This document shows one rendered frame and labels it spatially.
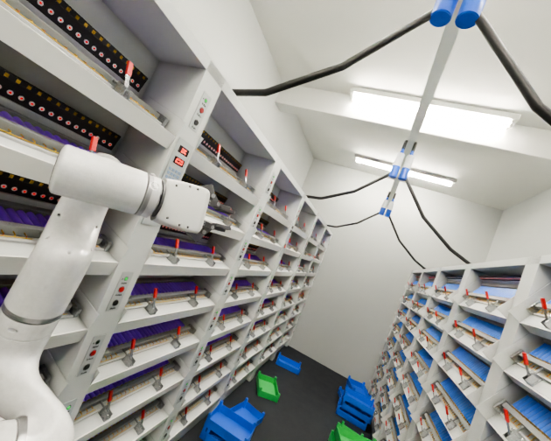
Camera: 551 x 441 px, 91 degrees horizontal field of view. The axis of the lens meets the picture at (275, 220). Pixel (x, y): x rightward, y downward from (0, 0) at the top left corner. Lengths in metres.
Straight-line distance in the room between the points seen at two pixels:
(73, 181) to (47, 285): 0.19
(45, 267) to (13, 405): 0.24
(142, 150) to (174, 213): 0.41
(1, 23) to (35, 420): 0.63
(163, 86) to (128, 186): 0.55
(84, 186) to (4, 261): 0.28
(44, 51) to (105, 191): 0.28
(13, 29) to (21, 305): 0.45
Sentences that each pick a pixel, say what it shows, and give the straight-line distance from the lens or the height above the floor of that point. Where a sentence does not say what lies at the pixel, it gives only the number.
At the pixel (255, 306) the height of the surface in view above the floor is 0.86.
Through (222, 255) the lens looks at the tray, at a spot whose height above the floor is 1.20.
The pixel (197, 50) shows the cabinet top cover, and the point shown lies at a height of 1.79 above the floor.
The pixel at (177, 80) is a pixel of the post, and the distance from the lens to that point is 1.00.
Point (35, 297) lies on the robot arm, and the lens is 0.62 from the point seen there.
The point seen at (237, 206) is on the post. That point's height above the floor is 1.47.
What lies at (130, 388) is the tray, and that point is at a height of 0.58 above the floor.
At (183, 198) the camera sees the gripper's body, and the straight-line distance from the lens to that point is 0.58.
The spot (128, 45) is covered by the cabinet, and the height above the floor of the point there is 1.74.
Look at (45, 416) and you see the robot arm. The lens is 0.67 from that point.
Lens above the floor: 1.38
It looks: 4 degrees up
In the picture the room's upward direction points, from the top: 23 degrees clockwise
